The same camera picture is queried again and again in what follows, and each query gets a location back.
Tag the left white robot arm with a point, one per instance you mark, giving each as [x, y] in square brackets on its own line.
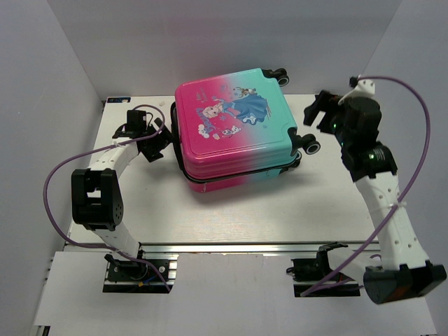
[97, 203]

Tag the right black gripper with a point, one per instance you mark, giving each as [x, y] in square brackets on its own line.
[325, 103]

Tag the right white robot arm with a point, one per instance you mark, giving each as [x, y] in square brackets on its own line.
[391, 265]

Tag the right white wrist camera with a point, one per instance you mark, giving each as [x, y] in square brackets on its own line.
[359, 88]

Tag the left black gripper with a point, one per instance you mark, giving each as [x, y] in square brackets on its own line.
[163, 139]

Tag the pink hard-shell suitcase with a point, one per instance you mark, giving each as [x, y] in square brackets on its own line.
[235, 129]

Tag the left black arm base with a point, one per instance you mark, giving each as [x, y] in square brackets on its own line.
[125, 276]

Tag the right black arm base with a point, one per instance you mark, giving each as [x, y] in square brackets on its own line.
[308, 271]

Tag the blue label sticker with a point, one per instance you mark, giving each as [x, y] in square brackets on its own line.
[118, 100]

